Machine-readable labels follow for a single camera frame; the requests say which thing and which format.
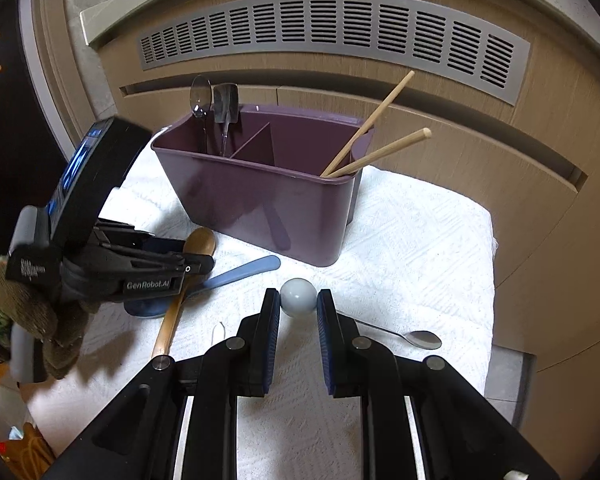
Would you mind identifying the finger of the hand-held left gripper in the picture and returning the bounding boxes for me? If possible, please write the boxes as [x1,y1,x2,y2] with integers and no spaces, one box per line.
[130,249,217,281]
[96,219,186,257]

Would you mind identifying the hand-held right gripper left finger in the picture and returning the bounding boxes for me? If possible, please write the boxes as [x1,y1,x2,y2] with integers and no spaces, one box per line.
[42,287,282,480]

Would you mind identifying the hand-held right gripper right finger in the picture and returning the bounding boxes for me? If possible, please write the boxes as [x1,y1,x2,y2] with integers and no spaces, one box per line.
[316,288,561,480]

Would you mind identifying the wooden spoon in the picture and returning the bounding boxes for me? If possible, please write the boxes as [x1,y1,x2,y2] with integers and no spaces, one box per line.
[151,226,217,360]

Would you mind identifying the white plastic spoon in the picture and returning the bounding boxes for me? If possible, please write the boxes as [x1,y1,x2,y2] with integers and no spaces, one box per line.
[279,278,317,317]

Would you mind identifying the blue rice paddle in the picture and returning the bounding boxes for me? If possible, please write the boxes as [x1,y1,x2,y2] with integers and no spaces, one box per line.
[124,254,282,319]

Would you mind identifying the small metal spoon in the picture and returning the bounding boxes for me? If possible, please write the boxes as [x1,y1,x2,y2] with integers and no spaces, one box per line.
[352,317,442,350]

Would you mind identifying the purple plastic utensil holder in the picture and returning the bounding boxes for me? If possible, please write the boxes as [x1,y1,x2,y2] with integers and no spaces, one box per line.
[150,104,376,267]

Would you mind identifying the round metal spoon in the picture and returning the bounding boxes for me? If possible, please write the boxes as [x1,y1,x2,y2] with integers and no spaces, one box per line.
[190,75,214,156]

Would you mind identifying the metal serving spoon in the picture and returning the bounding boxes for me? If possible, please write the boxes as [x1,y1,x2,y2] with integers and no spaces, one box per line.
[213,83,241,157]

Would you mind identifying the person's left hand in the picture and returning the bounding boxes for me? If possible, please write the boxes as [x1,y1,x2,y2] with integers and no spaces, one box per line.
[0,254,127,382]

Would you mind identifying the white textured towel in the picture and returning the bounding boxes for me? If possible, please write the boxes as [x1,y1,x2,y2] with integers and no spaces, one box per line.
[27,125,497,480]

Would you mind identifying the long grey vent grille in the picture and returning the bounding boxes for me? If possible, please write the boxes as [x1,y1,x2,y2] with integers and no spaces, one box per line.
[139,0,531,106]

